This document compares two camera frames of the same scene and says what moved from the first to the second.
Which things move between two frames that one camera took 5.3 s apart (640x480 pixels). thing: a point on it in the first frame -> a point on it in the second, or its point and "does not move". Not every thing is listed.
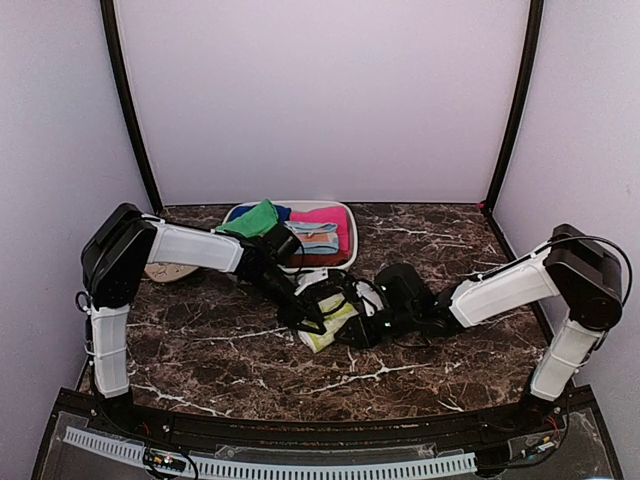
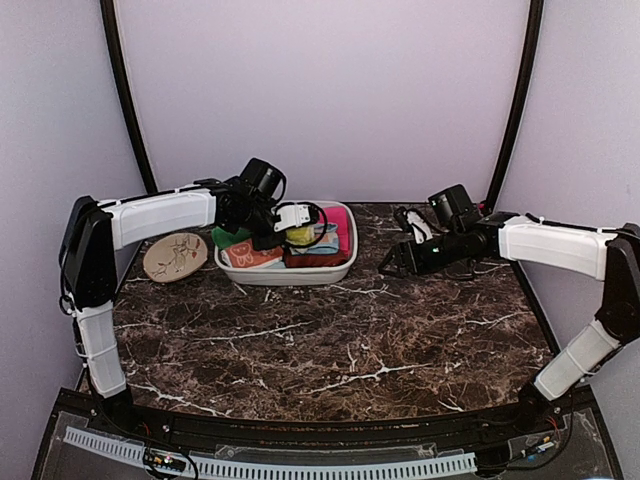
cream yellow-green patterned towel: [316, 341] -> [300, 235]
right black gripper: [364, 337] -> [401, 250]
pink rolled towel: [327, 215] does not move
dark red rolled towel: [316, 260] does not move
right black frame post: [530, 73] does not move
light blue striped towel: [316, 238] does not move
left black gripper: [295, 311] -> [261, 242]
